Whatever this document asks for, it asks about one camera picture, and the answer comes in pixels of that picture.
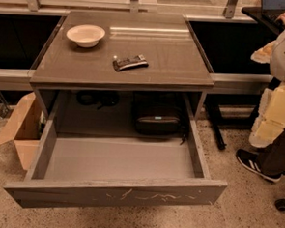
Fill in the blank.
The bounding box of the metal railing post right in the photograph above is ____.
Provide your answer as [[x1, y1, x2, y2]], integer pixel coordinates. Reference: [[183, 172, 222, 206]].
[[223, 0, 239, 18]]

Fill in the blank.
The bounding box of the brown cardboard box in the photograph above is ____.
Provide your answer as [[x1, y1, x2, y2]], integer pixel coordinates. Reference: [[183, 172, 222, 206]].
[[0, 93, 42, 170]]

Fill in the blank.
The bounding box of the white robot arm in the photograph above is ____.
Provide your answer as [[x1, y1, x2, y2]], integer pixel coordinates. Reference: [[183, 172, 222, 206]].
[[249, 30, 285, 148]]

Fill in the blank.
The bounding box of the grey top drawer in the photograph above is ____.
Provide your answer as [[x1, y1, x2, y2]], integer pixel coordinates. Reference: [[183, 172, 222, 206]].
[[5, 90, 227, 208]]

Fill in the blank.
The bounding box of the metal railing post middle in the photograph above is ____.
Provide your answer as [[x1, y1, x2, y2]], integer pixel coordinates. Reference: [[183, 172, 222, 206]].
[[129, 0, 139, 13]]

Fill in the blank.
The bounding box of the black laptop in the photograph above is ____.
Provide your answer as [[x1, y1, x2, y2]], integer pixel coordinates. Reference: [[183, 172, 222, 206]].
[[242, 0, 285, 34]]

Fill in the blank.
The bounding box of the grey drawer cabinet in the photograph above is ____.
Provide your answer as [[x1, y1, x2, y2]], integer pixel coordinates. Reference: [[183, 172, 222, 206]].
[[26, 6, 219, 147]]

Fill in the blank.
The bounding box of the black coiled cable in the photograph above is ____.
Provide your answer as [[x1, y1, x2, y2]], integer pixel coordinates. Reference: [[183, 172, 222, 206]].
[[75, 89, 122, 112]]

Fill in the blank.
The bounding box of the black caster wheel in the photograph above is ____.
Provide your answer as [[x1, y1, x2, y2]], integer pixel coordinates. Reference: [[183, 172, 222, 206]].
[[274, 198, 285, 212]]

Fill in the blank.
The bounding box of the black and white sneaker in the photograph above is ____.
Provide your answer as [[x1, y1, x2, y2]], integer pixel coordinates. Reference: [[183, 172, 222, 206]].
[[236, 149, 285, 183]]

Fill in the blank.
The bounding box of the black carrying case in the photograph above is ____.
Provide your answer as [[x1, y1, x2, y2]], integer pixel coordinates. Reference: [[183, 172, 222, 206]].
[[129, 91, 190, 139]]

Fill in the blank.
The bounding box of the white ceramic bowl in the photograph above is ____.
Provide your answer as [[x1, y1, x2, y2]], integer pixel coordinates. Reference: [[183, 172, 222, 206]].
[[66, 24, 106, 48]]

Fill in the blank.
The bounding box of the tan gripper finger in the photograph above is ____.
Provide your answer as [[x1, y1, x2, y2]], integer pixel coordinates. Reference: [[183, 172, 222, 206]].
[[248, 119, 283, 148], [259, 85, 285, 126]]

